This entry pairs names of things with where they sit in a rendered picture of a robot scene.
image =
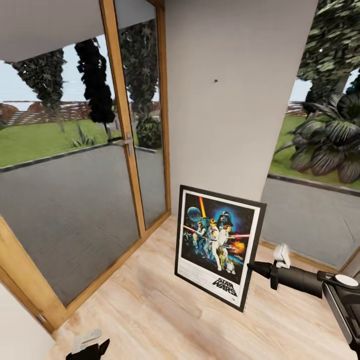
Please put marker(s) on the door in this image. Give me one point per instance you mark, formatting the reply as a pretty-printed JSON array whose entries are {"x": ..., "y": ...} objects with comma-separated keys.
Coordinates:
[{"x": 84, "y": 145}]

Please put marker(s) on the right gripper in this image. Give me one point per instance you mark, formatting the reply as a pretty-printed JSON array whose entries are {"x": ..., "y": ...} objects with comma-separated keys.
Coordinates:
[{"x": 292, "y": 277}]

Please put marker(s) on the fixed window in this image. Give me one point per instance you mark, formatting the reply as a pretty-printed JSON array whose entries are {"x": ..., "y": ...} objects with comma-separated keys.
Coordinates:
[{"x": 312, "y": 189}]

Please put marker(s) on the poster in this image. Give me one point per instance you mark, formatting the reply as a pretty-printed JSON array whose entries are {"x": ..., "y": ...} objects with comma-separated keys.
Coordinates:
[{"x": 217, "y": 236}]

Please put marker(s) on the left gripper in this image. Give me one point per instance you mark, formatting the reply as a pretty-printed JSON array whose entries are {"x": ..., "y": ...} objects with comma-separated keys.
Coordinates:
[{"x": 93, "y": 352}]

